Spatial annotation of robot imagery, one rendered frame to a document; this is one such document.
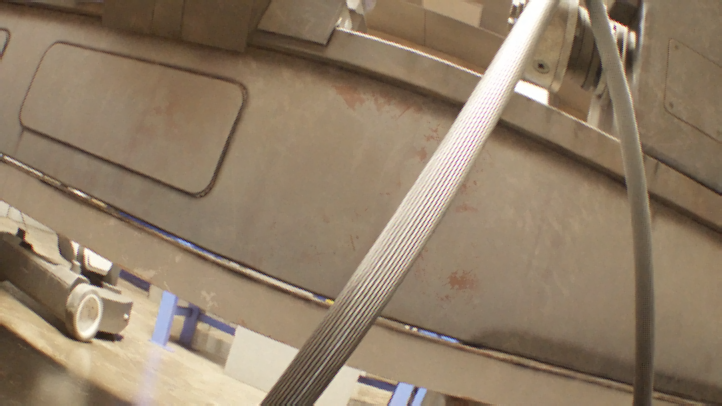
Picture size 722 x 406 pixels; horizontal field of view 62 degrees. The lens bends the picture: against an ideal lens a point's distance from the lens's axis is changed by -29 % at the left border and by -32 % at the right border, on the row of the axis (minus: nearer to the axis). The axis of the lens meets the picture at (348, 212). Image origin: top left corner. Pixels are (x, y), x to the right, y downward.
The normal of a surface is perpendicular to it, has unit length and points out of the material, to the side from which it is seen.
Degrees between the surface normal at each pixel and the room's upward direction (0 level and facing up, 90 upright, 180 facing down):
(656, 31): 90
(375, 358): 90
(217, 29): 141
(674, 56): 90
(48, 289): 90
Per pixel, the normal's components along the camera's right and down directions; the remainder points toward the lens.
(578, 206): -0.07, -0.14
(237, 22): -0.31, 0.64
